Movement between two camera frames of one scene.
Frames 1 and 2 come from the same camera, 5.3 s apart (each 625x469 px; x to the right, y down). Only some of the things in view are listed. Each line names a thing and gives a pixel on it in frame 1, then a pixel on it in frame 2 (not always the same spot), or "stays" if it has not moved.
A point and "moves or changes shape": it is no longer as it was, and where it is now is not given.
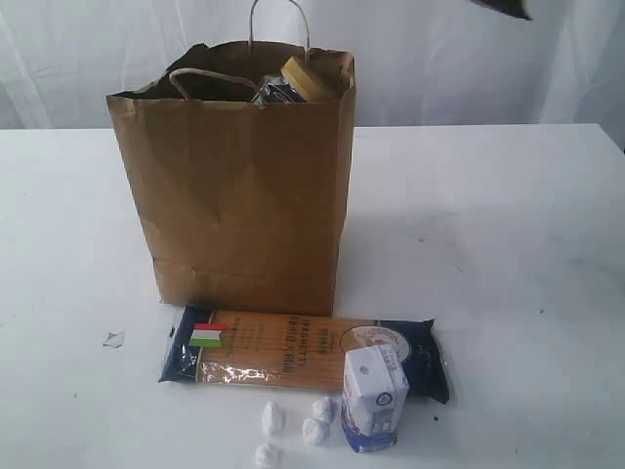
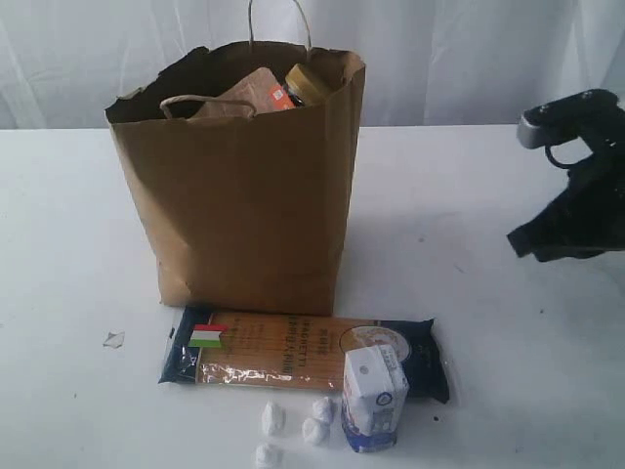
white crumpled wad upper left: [273, 418] stays
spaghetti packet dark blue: [282, 350] stays
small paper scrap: [114, 339] stays
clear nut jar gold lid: [294, 84] moves or changes shape
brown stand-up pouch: [520, 9] -> [260, 91]
